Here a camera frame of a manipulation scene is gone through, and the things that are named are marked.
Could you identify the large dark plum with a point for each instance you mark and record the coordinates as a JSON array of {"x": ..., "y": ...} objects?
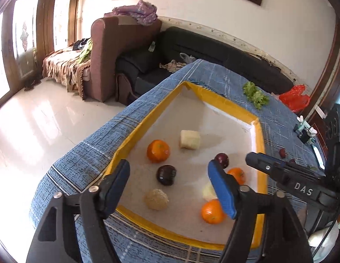
[
  {"x": 222, "y": 160},
  {"x": 166, "y": 175}
]

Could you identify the white rounded object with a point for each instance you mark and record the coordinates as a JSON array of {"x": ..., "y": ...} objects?
[{"x": 323, "y": 235}]

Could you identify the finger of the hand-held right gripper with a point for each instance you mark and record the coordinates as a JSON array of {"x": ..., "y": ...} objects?
[
  {"x": 274, "y": 160},
  {"x": 264, "y": 168}
]

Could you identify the purple floral cloth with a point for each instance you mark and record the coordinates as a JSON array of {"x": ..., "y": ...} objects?
[{"x": 137, "y": 12}]

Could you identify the pale peeled fruit piece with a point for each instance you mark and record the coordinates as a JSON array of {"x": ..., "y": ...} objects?
[{"x": 209, "y": 192}]

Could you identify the clear plastic bag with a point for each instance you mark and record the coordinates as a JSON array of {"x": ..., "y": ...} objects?
[{"x": 187, "y": 58}]

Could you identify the blue plaid tablecloth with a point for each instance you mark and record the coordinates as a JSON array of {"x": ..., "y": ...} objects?
[{"x": 85, "y": 159}]

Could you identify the brown armchair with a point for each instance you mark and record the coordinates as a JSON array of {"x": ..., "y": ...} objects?
[{"x": 109, "y": 54}]

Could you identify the kitchen knife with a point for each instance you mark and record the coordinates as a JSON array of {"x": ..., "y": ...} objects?
[{"x": 318, "y": 156}]

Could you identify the black box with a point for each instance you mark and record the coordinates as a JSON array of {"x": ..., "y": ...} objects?
[{"x": 304, "y": 137}]

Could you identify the beige sugarcane chunk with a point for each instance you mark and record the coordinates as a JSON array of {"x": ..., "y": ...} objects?
[
  {"x": 190, "y": 139},
  {"x": 156, "y": 199}
]

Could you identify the red plastic bag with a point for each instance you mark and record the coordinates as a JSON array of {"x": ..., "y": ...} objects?
[{"x": 294, "y": 98}]

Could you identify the medium orange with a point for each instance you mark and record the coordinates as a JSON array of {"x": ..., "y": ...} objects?
[{"x": 211, "y": 213}]

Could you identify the curly green lettuce bunch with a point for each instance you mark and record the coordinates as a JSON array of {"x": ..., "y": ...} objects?
[{"x": 254, "y": 94}]

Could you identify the yellow taped foam box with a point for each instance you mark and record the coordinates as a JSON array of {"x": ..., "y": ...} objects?
[{"x": 213, "y": 126}]

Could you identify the black sofa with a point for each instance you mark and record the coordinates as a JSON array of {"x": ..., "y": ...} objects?
[{"x": 213, "y": 52}]

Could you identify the black cloth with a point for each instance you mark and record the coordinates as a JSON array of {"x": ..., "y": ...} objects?
[{"x": 80, "y": 44}]

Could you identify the checked cloth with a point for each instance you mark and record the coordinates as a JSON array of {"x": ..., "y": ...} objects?
[{"x": 172, "y": 66}]

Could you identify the white paper slip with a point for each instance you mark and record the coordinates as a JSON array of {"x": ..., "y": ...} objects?
[{"x": 151, "y": 46}]

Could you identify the small orange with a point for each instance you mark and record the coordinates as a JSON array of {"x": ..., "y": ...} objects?
[{"x": 237, "y": 176}]

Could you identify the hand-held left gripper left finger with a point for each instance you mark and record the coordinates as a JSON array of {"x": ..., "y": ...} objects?
[{"x": 117, "y": 189}]

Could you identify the wooden glass door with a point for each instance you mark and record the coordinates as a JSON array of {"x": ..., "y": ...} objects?
[
  {"x": 63, "y": 13},
  {"x": 24, "y": 38}
]

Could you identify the patterned brown blanket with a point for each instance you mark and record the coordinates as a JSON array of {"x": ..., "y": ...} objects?
[{"x": 65, "y": 65}]

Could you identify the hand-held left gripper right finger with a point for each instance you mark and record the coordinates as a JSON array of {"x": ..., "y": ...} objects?
[{"x": 222, "y": 191}]

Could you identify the green cloth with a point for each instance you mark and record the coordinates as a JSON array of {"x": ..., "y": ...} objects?
[{"x": 86, "y": 52}]

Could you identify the dark slipper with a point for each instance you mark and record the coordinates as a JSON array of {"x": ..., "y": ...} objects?
[
  {"x": 37, "y": 82},
  {"x": 28, "y": 87}
]

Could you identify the large orange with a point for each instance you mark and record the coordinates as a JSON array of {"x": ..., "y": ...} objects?
[{"x": 158, "y": 151}]

